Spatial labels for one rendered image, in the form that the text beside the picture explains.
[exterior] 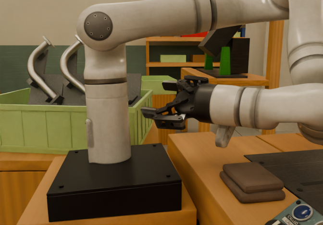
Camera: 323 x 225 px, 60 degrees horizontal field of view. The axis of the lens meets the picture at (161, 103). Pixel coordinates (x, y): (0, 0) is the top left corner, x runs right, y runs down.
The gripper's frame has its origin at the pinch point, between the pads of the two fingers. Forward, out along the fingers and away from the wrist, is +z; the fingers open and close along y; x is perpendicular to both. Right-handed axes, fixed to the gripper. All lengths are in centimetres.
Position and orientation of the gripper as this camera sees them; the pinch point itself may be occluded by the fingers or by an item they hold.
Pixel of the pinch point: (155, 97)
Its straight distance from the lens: 60.1
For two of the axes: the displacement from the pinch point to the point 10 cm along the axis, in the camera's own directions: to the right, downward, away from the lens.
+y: -4.7, 6.2, -6.3
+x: 2.7, 7.8, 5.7
